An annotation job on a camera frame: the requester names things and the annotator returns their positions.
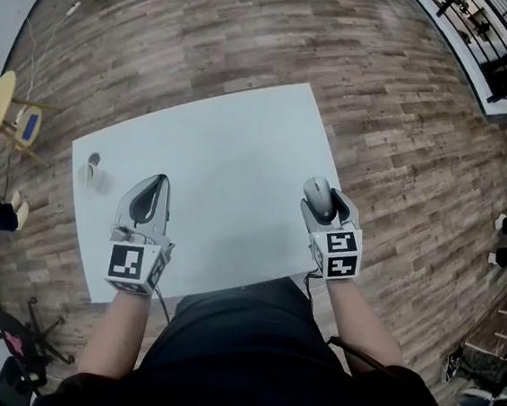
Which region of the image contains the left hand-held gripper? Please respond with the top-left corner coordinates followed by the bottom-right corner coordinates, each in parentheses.
top-left (100, 168), bottom-right (183, 300)

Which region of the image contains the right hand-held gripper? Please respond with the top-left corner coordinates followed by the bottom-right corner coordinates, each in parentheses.
top-left (291, 183), bottom-right (369, 284)

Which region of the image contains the grey computer mouse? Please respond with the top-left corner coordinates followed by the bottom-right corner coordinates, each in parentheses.
top-left (299, 174), bottom-right (342, 223)

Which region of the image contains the person's right forearm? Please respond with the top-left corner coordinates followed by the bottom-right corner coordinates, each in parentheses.
top-left (316, 275), bottom-right (413, 375)

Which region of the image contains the person's left forearm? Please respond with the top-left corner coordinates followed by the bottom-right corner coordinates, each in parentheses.
top-left (74, 284), bottom-right (156, 387)

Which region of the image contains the white cup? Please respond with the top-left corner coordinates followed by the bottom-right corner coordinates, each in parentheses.
top-left (74, 161), bottom-right (116, 196)

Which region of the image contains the wooden stool with blue pad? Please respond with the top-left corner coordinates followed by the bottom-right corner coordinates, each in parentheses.
top-left (0, 96), bottom-right (66, 169)

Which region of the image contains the person's black clothing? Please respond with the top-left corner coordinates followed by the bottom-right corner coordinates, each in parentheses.
top-left (31, 251), bottom-right (501, 406)

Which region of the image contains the black office chair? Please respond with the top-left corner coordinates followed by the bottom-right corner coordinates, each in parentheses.
top-left (0, 290), bottom-right (83, 406)

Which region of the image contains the camouflage bag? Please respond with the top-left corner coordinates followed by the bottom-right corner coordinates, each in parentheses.
top-left (440, 341), bottom-right (507, 393)

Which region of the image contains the black metal railing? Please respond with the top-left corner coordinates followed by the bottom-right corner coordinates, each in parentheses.
top-left (394, 0), bottom-right (507, 108)

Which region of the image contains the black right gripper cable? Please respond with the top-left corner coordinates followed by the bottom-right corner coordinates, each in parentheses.
top-left (299, 269), bottom-right (320, 309)

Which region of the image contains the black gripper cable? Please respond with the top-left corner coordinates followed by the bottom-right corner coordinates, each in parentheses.
top-left (299, 269), bottom-right (320, 309)
top-left (149, 283), bottom-right (176, 325)

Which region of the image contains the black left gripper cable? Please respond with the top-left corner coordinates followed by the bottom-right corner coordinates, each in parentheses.
top-left (149, 283), bottom-right (176, 325)

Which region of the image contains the white floor cable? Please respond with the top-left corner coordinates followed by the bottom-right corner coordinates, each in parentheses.
top-left (14, 0), bottom-right (77, 109)

